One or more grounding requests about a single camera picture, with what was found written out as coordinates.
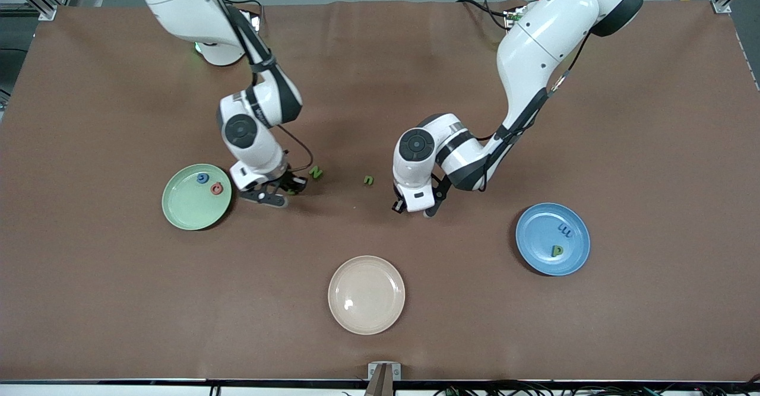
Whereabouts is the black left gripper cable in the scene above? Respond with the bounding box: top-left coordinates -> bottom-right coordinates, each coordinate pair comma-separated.
475,28 -> 594,194

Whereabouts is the black base cable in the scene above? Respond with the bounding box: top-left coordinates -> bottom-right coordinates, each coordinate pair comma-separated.
223,0 -> 266,31
456,0 -> 512,31

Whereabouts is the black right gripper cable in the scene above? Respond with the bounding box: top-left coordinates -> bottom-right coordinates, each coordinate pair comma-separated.
202,0 -> 315,174

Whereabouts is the blue plate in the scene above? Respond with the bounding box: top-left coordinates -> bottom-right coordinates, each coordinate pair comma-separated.
515,202 -> 591,277

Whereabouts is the grey metal camera bracket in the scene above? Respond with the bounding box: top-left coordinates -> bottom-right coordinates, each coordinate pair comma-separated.
368,362 -> 402,396

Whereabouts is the cream plate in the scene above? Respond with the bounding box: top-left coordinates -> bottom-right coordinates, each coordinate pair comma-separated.
328,255 -> 406,335

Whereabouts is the brown table mat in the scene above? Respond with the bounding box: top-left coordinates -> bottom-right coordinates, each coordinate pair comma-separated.
0,0 -> 760,382

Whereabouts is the green plate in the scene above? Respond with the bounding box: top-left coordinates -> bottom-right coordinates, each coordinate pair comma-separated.
161,163 -> 233,231

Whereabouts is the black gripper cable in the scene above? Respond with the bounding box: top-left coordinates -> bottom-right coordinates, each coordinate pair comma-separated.
202,0 -> 315,174
475,28 -> 594,194

